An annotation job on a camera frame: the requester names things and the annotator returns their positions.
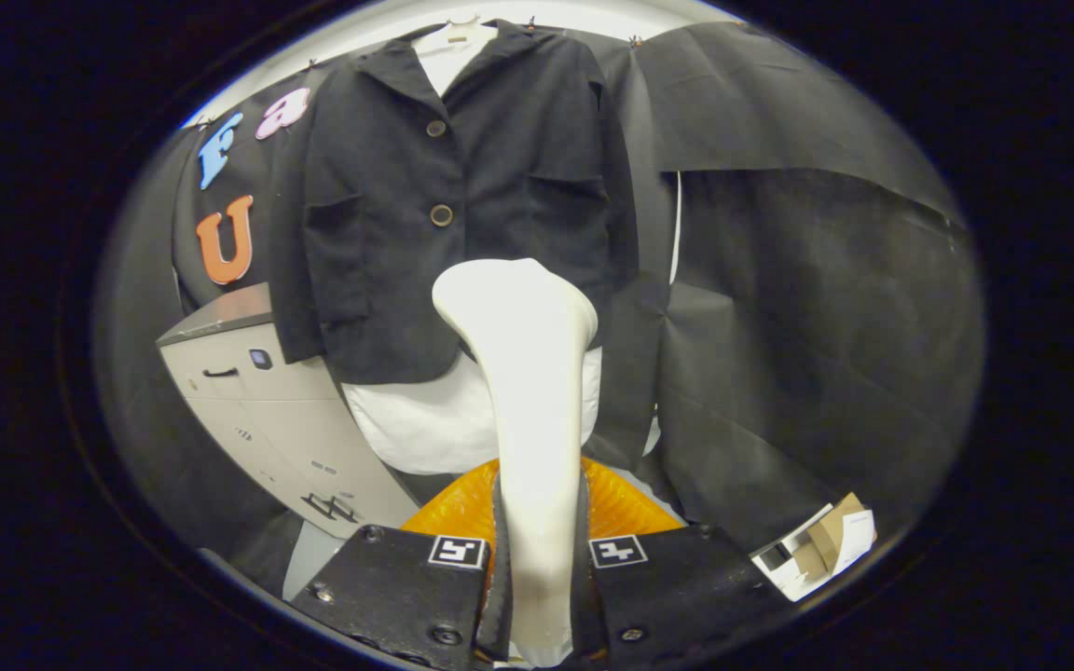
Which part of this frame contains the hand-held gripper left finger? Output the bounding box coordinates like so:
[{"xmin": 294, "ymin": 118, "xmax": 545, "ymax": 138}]
[{"xmin": 290, "ymin": 459, "xmax": 512, "ymax": 671}]

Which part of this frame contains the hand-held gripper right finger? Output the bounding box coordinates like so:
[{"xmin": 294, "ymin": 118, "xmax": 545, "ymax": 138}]
[{"xmin": 570, "ymin": 459, "xmax": 794, "ymax": 667}]

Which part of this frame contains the white shirt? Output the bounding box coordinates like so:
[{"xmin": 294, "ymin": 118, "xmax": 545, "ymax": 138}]
[{"xmin": 341, "ymin": 37, "xmax": 664, "ymax": 476}]

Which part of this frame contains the white garment steamer head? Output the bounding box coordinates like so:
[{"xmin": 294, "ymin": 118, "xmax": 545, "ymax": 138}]
[{"xmin": 432, "ymin": 258, "xmax": 599, "ymax": 667}]

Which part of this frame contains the black jacket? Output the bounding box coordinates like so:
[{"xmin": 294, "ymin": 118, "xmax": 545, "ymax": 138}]
[{"xmin": 268, "ymin": 19, "xmax": 640, "ymax": 386}]

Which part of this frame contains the open cardboard box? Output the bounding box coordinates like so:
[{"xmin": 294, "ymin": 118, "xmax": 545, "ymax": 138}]
[{"xmin": 750, "ymin": 492, "xmax": 878, "ymax": 602}]

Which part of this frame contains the grey drawer cabinet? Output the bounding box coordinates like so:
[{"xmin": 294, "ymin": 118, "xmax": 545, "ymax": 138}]
[{"xmin": 157, "ymin": 282, "xmax": 421, "ymax": 541}]

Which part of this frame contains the black backdrop cloth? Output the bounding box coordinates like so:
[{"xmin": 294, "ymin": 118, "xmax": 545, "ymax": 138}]
[{"xmin": 94, "ymin": 19, "xmax": 985, "ymax": 597}]

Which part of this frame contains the white plastic hanger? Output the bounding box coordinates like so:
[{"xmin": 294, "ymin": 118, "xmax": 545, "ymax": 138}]
[{"xmin": 425, "ymin": 13, "xmax": 499, "ymax": 52}]

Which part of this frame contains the thin white cable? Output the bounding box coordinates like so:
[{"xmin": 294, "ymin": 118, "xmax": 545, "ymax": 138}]
[{"xmin": 668, "ymin": 171, "xmax": 684, "ymax": 285}]

